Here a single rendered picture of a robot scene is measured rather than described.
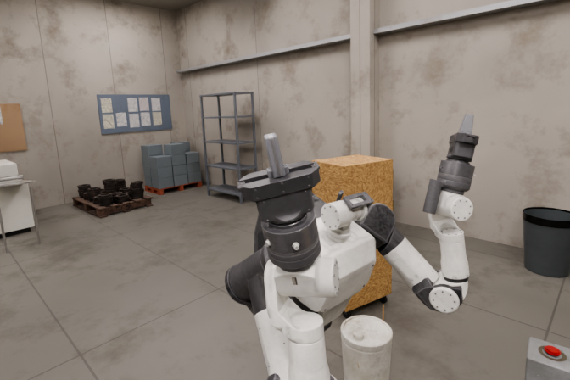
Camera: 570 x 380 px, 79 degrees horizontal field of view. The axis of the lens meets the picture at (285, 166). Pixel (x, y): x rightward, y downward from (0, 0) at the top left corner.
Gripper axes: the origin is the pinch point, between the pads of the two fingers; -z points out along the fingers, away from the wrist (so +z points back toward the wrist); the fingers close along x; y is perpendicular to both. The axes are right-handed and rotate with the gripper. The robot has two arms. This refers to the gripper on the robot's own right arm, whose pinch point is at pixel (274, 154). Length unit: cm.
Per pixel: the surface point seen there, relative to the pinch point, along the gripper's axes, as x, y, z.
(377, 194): 87, -182, 122
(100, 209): -266, -510, 215
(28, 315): -223, -222, 175
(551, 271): 247, -173, 246
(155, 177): -207, -662, 237
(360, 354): 30, -85, 161
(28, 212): -345, -471, 175
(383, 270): 82, -171, 186
